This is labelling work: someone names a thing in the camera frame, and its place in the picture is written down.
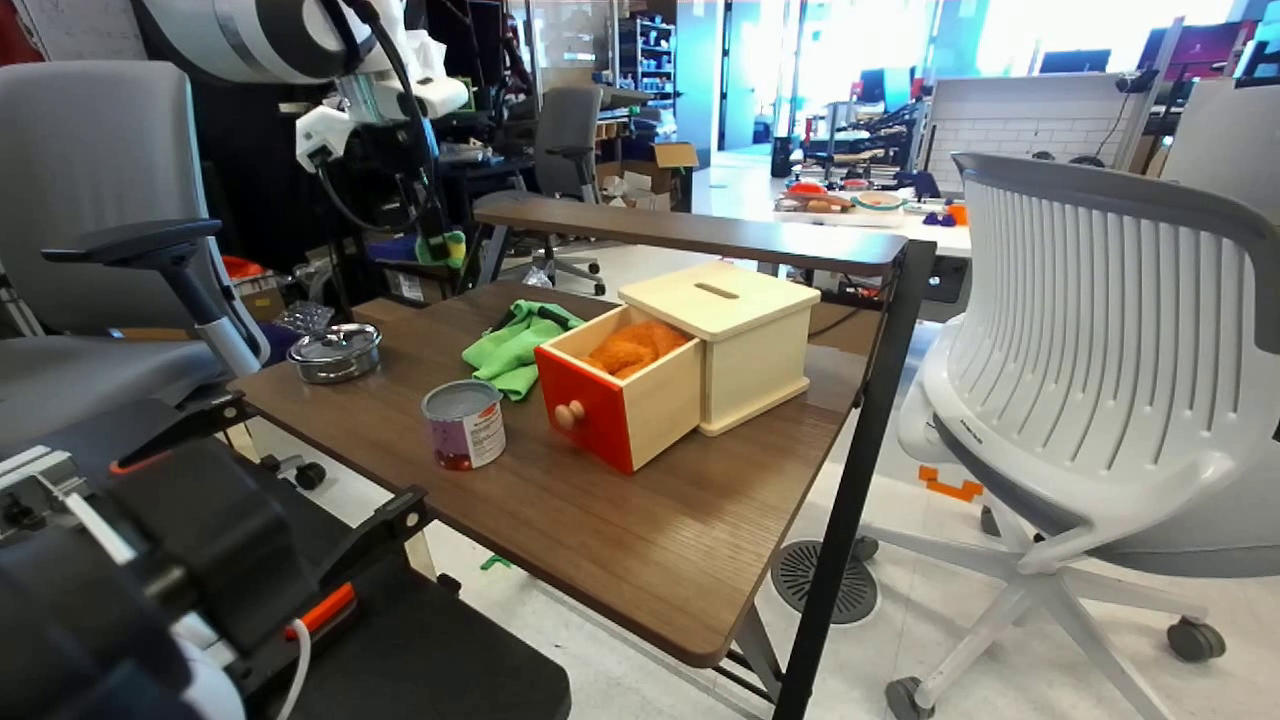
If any green cloth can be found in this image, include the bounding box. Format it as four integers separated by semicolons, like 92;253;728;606
456;297;588;409

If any white office chair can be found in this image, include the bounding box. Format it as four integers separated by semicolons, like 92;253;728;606
853;147;1280;720

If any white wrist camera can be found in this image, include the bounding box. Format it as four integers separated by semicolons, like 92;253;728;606
292;101;360;178

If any black camera mount equipment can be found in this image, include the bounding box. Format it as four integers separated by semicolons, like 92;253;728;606
0;435;292;720

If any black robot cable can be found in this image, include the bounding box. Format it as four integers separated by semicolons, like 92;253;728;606
311;0;452;246

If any light wooden box with slot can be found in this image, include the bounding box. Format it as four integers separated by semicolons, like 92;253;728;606
612;261;826;440

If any tin can with purple label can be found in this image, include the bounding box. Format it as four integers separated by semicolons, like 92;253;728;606
419;378;512;475

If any orange object on desk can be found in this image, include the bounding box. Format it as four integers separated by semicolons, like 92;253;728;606
781;178;858;218

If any round black floor disc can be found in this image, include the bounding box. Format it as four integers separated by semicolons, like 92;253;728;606
773;535;884;629

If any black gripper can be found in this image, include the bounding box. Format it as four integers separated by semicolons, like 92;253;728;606
360;118;473;264

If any black clamp with orange handle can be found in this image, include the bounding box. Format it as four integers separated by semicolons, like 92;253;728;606
101;387;260;483
232;490;432;666

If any dark wooden shelf board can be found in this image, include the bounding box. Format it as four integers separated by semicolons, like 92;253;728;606
470;190;925;277

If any yellow and green plush toy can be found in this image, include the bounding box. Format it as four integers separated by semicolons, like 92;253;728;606
415;227;473;277

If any grey office chair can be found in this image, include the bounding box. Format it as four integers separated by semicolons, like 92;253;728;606
0;56;278;473

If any black metal table leg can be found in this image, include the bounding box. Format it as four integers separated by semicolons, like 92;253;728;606
773;236;942;720

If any orange floor bracket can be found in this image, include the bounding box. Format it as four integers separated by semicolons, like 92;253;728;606
918;463;990;510

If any white partition board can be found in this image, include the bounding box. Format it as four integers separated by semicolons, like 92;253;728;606
919;73;1153;197

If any orange cloth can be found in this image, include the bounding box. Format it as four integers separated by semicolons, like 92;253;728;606
585;312;693;382

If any white cable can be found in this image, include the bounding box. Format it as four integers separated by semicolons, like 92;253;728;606
273;616;318;720

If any cardboard box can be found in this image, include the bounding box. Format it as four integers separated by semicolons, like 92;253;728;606
647;139;704;178

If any red wooden drawer with knob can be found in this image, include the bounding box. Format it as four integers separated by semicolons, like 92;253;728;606
533;305;709;475

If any dark office chair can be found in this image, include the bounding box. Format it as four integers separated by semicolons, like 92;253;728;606
530;86;610;204

